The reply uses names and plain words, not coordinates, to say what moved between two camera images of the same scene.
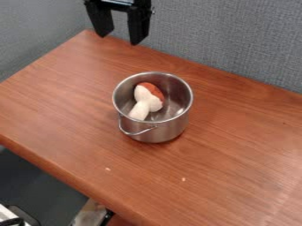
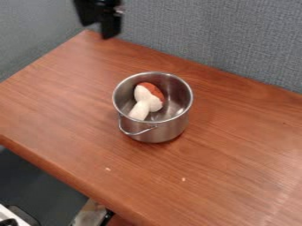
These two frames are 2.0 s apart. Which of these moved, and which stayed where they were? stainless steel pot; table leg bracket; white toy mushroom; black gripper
Moved: black gripper
Stayed: table leg bracket; stainless steel pot; white toy mushroom
